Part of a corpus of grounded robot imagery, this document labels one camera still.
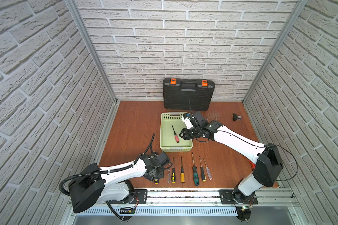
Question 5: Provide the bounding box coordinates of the clear tester screwdriver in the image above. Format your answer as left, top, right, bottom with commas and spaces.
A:
167, 169, 171, 184

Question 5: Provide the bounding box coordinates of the light green perforated bin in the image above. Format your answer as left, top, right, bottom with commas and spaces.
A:
160, 112, 193, 152

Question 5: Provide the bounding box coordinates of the pink handle screwdriver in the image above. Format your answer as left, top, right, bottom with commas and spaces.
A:
171, 125, 180, 143

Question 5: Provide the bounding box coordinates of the clear handle screwdriver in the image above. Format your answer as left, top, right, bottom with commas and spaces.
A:
203, 159, 213, 181

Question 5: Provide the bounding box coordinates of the small black yellow screwdriver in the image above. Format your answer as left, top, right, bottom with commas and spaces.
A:
199, 157, 206, 182

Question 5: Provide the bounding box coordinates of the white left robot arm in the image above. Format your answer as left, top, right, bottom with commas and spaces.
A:
59, 152, 173, 213

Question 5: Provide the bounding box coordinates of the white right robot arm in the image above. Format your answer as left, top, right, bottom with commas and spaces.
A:
179, 118, 284, 198

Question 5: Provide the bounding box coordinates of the small black knob object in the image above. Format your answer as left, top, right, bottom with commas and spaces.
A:
232, 113, 242, 121

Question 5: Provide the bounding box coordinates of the black plastic tool case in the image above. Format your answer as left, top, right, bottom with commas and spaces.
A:
162, 78, 216, 111

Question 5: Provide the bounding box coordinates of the black corrugated cable conduit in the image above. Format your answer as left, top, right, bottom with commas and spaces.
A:
58, 133, 156, 197

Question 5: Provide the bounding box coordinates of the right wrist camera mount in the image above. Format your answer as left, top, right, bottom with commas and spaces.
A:
181, 112, 208, 129

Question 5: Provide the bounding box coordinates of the orange handle screwdriver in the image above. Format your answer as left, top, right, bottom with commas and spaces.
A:
180, 158, 185, 183

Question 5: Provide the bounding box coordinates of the green handle screwdriver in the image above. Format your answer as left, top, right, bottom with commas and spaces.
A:
192, 153, 199, 186

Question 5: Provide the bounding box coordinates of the aluminium front rail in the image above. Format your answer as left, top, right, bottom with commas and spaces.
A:
70, 187, 296, 207

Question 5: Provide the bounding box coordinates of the aluminium corner frame post right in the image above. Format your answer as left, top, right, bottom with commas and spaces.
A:
242, 0, 308, 104

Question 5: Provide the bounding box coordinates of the aluminium corner frame post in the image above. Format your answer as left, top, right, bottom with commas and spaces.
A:
242, 0, 308, 104
66, 0, 117, 104

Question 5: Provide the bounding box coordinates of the aluminium corner frame post left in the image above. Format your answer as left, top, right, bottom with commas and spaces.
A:
66, 0, 117, 104

